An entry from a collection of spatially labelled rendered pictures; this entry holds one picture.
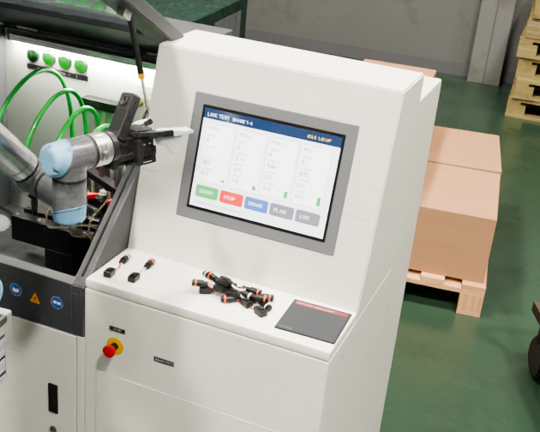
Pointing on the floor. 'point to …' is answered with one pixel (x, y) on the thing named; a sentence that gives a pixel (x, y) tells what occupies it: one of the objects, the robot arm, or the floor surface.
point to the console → (256, 255)
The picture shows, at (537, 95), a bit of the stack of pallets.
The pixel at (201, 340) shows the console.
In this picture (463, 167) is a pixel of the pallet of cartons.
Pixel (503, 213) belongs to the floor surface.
